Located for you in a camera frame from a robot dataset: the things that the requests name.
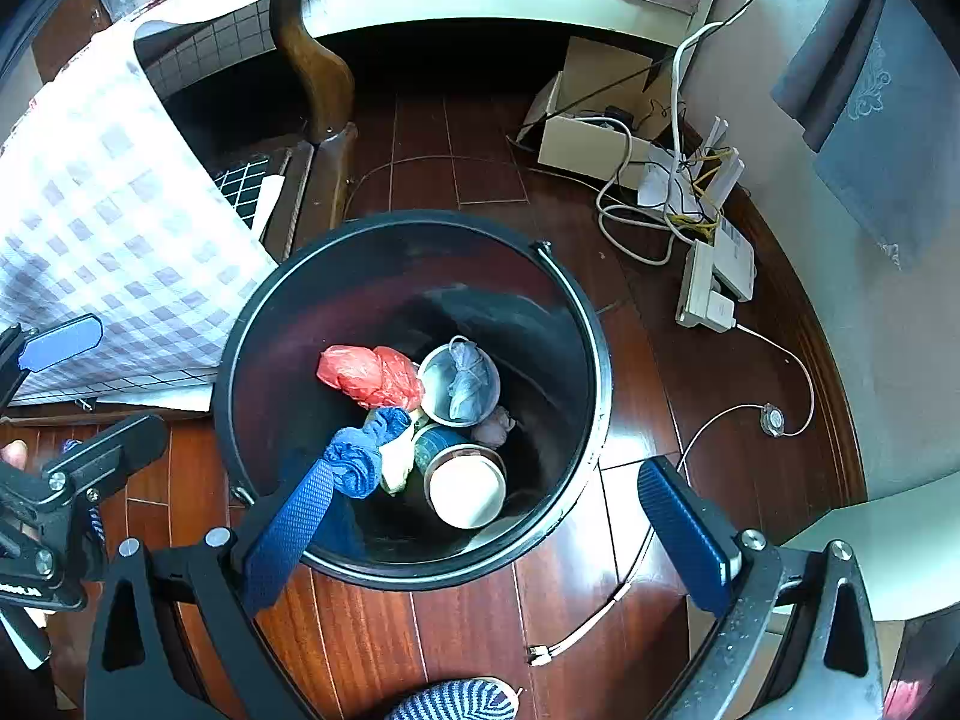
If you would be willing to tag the blue striped shoe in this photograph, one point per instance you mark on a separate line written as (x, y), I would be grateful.
(457, 697)
(95, 521)

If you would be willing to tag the blue-green paper cup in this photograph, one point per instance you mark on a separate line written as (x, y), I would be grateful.
(465, 491)

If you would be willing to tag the person's left hand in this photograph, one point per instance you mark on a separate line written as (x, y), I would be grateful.
(13, 455)

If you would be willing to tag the grey round cup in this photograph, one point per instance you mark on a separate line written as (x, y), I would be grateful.
(435, 375)

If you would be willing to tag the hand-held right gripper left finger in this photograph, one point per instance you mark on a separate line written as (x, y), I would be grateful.
(289, 532)

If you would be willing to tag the white cabinet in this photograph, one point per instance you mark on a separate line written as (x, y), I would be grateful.
(885, 540)

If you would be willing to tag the black round trash bin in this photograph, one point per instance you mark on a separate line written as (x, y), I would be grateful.
(315, 360)

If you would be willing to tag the hanging blue-grey cloth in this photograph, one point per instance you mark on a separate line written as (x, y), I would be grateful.
(885, 127)

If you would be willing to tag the white power strip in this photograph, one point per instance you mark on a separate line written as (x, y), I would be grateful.
(697, 277)

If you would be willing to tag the blue-grey crumpled wad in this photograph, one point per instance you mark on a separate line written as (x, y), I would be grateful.
(466, 386)

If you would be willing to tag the red plastic bag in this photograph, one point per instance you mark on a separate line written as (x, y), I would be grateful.
(360, 375)

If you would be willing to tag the brown cardboard box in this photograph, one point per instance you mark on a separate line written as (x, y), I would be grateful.
(600, 67)

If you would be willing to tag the checkered white purple tablecloth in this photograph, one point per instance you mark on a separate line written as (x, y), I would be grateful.
(112, 225)

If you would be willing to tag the white green milk carton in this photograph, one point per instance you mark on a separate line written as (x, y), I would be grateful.
(397, 457)

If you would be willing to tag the white power adapter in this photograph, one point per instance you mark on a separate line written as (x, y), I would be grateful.
(735, 255)

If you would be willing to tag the white cardboard box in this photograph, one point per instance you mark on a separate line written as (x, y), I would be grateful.
(577, 146)

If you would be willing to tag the crumpled tissue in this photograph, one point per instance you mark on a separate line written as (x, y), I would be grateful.
(491, 427)

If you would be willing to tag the blue cloth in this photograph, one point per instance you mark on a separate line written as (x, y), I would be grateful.
(360, 457)

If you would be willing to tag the white router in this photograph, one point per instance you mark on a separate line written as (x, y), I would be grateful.
(660, 180)

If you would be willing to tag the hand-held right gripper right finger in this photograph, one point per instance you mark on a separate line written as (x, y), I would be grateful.
(686, 532)

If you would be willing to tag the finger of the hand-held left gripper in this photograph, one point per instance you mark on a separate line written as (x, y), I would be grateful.
(112, 446)
(60, 341)

